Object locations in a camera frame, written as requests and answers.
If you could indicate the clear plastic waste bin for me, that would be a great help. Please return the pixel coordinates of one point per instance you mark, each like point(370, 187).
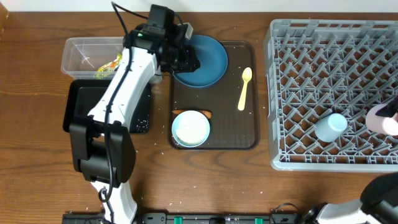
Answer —
point(83, 57)

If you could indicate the light blue plastic cup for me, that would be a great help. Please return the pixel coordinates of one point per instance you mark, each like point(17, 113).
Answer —
point(330, 128)

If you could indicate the orange carrot piece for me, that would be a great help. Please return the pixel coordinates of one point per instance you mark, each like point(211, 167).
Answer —
point(206, 113)

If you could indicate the black waste tray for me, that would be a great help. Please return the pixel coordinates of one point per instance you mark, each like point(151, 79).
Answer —
point(83, 95)

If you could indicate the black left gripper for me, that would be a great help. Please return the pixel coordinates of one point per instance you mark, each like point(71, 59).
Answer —
point(189, 65)

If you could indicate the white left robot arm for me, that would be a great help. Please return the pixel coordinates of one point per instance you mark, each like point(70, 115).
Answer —
point(102, 148)

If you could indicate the yellow green snack wrapper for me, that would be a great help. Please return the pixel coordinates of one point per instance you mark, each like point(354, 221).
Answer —
point(107, 69)

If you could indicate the dark brown serving tray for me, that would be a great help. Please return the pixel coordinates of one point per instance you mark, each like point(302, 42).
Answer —
point(230, 128)

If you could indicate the grey dishwasher rack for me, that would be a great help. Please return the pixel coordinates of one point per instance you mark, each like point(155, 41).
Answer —
point(315, 68)

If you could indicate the yellow plastic spoon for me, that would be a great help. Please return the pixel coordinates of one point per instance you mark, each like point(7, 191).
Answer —
point(246, 76)

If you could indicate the dark blue plate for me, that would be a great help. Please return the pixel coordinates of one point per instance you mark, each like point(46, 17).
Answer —
point(213, 62)

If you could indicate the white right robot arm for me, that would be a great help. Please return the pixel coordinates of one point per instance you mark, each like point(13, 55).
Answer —
point(378, 201)

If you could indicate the light blue bowl with rice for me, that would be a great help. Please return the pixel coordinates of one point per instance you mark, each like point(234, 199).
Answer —
point(190, 128)

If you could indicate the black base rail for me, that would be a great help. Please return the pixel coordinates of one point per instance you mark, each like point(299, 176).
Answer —
point(202, 218)

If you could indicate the pink plastic cup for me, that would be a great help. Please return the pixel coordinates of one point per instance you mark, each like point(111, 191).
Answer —
point(379, 124)

